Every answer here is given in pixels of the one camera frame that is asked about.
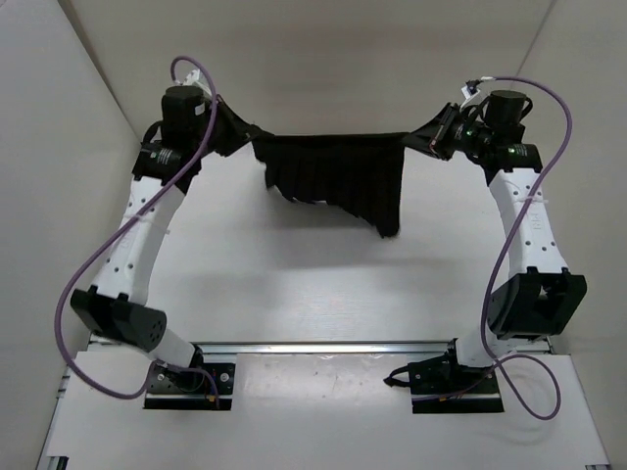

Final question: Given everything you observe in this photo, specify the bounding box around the black pleated skirt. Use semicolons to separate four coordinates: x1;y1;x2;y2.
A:
252;122;433;238

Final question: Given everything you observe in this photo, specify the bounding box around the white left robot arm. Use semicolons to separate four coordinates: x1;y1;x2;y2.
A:
70;85;258;390

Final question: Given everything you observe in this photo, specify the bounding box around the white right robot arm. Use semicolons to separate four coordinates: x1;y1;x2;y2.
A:
432;87;587;393

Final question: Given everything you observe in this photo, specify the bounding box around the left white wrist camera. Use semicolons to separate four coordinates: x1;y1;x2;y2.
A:
181;69;211;93

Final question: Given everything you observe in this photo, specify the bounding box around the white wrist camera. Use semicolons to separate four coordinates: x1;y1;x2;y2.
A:
181;69;211;93
459;79;481;109

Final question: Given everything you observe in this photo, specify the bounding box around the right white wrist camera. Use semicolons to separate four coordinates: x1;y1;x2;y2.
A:
459;79;481;109

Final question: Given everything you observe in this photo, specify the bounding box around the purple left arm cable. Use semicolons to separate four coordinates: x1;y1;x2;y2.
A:
53;56;221;400

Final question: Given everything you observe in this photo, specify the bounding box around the aluminium table rail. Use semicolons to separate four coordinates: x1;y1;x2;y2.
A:
199;341;448;354

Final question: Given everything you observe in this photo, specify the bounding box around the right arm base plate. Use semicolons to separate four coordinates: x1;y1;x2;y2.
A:
383;345;505;414

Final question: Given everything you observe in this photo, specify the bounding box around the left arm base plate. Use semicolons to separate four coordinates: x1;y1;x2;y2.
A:
143;358;236;411

